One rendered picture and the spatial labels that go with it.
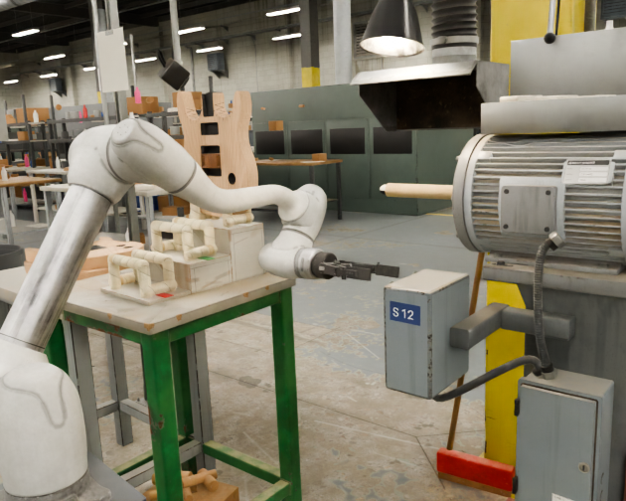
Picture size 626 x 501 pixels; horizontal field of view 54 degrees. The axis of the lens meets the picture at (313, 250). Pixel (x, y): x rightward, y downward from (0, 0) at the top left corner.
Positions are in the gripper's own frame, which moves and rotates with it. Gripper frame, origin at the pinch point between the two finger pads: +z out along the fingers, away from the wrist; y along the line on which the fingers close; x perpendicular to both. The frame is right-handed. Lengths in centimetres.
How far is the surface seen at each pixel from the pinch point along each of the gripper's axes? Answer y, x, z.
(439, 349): 36, -8, 36
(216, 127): -1, 40, -67
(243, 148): -1, 33, -54
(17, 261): -49, -30, -298
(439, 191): 10.2, 21.4, 20.3
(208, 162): -1, 28, -70
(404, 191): 10.2, 21.1, 11.3
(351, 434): -96, -89, -70
